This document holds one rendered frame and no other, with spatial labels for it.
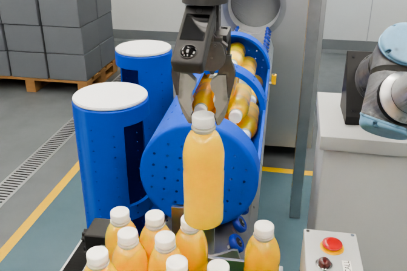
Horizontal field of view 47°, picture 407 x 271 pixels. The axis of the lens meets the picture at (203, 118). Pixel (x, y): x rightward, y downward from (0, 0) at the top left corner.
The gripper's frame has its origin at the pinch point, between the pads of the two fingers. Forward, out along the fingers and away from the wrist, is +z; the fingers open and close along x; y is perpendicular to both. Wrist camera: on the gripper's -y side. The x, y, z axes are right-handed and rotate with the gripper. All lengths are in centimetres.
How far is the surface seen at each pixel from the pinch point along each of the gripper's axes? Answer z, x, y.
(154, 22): 109, 156, 535
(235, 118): 26, 0, 57
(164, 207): 35.6, 13.9, 23.8
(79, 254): 121, 78, 97
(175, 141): 17.1, 10.6, 23.9
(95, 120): 36, 51, 72
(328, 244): 24.8, -22.8, 2.3
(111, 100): 32, 48, 81
